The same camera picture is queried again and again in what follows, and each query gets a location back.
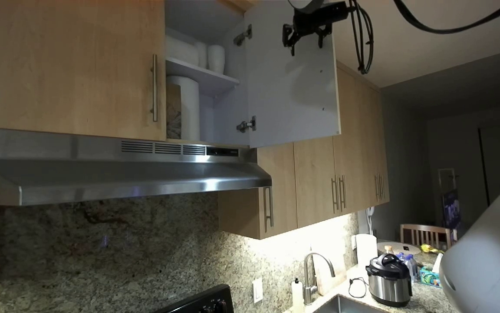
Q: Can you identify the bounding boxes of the tall wooden wall cabinets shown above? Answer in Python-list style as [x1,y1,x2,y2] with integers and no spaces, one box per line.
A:
[219,63,389,239]

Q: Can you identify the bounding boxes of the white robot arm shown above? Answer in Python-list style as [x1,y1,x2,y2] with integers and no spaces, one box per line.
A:
[283,0,500,313]

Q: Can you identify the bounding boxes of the stainless steel range hood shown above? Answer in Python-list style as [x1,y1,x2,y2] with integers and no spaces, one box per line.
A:
[0,129,271,208]

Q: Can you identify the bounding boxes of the wooden chair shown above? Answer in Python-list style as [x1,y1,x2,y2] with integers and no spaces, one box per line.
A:
[399,225,458,251]

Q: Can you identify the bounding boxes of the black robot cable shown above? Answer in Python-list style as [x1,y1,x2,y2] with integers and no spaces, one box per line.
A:
[345,0,500,77]

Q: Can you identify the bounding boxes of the silver black pressure cooker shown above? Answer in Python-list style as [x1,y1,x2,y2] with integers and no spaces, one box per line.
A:
[364,255,411,308]

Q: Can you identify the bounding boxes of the steel kitchen sink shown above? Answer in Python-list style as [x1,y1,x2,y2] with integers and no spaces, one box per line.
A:
[312,295,385,313]

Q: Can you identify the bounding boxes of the cabinet door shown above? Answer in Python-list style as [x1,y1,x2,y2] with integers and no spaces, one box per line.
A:
[224,0,340,148]
[0,0,166,140]

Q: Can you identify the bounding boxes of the chrome kitchen faucet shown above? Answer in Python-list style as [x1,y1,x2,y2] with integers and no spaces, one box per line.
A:
[302,253,335,305]

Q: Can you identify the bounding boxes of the white paper towel roll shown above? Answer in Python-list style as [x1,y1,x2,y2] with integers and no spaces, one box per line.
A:
[356,234,376,267]

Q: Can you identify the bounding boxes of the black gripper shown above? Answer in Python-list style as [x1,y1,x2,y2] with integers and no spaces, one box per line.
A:
[281,0,350,55]

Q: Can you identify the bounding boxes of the white wall outlet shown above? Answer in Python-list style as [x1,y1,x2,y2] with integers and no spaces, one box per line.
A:
[251,279,264,305]

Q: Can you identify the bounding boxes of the tissue box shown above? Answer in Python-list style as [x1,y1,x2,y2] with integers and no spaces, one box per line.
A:
[418,255,442,288]

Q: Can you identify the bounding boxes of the white roll in cabinet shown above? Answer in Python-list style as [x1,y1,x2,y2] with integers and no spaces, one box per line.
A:
[168,75,199,141]

